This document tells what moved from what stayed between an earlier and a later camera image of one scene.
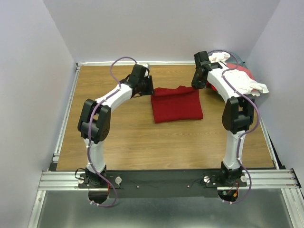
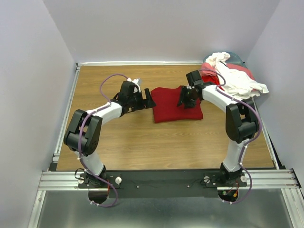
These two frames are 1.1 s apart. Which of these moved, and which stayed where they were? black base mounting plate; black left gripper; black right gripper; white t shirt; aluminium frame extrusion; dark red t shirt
Moved: black left gripper; black right gripper
Stayed: black base mounting plate; dark red t shirt; white t shirt; aluminium frame extrusion
